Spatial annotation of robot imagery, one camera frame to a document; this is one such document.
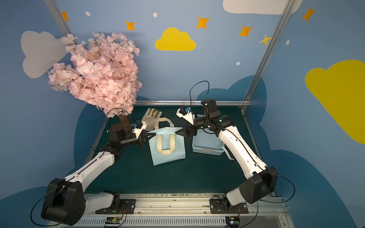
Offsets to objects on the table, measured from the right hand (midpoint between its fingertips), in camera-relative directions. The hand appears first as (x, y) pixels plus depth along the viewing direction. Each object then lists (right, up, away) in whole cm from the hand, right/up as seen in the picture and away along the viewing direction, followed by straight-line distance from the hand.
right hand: (182, 122), depth 72 cm
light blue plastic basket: (+17, -14, +27) cm, 35 cm away
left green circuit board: (-35, -51, -1) cm, 62 cm away
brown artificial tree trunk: (-39, +1, +22) cm, 45 cm away
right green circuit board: (+26, -52, 0) cm, 58 cm away
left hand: (-16, -5, +6) cm, 17 cm away
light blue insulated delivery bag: (-10, -14, +12) cm, 21 cm away
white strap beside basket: (+28, -19, +16) cm, 37 cm away
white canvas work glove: (-25, +3, +41) cm, 49 cm away
